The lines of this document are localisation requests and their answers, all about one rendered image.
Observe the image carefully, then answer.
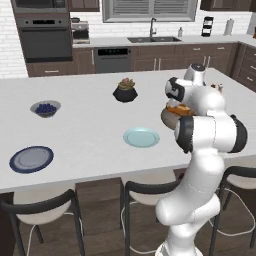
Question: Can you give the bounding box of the orange bun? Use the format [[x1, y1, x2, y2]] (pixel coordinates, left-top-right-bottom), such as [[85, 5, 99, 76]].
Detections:
[[166, 103, 196, 117]]

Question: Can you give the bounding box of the brown side cupboards run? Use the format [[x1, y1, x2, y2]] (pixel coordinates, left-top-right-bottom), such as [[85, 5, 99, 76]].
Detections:
[[232, 42, 256, 93]]

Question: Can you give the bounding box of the brown base cupboards run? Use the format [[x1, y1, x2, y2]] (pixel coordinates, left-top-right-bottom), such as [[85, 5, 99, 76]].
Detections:
[[25, 42, 238, 79]]

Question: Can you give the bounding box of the grey dishwasher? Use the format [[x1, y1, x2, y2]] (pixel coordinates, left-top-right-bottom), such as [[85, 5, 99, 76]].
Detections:
[[93, 46, 132, 74]]

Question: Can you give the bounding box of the dark sink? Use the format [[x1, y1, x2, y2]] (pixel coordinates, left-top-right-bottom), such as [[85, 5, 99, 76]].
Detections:
[[126, 35, 183, 44]]

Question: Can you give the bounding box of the black pot with succulent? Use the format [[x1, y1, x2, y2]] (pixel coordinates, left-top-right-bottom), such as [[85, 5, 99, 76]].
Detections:
[[112, 77, 139, 104]]

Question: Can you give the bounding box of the brown wall cupboard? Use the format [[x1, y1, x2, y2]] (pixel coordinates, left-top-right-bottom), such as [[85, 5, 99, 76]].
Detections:
[[68, 0, 101, 13], [199, 0, 256, 13]]

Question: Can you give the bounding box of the blue rimmed grey plate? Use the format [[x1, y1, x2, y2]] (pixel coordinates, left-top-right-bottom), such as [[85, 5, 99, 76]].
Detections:
[[8, 145, 55, 175]]

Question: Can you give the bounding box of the black wall oven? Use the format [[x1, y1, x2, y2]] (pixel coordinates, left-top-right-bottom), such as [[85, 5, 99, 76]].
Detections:
[[15, 13, 74, 64]]

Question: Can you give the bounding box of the black frame white seat stool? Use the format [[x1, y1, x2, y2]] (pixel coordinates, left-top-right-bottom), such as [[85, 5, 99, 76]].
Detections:
[[0, 188, 86, 256], [119, 175, 184, 256], [208, 165, 256, 256]]

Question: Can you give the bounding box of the light teal plate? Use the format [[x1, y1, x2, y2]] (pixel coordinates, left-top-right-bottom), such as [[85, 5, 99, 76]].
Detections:
[[122, 126, 161, 149]]

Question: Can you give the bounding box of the dark tap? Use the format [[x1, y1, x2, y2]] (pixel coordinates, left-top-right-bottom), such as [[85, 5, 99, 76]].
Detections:
[[148, 17, 158, 39]]

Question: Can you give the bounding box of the white paper towel roll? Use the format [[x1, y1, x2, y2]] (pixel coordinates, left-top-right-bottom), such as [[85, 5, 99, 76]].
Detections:
[[223, 18, 235, 37]]

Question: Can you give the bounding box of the grey bowl with buns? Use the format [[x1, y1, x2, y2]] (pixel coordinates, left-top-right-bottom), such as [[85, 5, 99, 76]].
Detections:
[[160, 103, 194, 131]]

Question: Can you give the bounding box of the black microwave oven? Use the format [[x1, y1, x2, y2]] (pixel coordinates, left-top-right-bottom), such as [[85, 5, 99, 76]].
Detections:
[[10, 0, 70, 15]]

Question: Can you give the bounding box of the blueberries heap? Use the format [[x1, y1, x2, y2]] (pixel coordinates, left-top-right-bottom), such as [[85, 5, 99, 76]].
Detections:
[[35, 103, 57, 115]]

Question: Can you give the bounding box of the black and white rack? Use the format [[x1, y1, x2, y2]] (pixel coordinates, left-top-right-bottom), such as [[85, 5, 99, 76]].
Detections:
[[200, 15, 215, 38]]

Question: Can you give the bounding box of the window with grey blinds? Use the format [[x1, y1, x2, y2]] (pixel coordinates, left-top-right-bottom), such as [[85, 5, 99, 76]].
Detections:
[[101, 0, 199, 23]]

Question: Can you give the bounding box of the silver coffee machine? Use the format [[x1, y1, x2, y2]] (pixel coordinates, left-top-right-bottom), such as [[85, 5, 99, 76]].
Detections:
[[70, 17, 91, 45]]

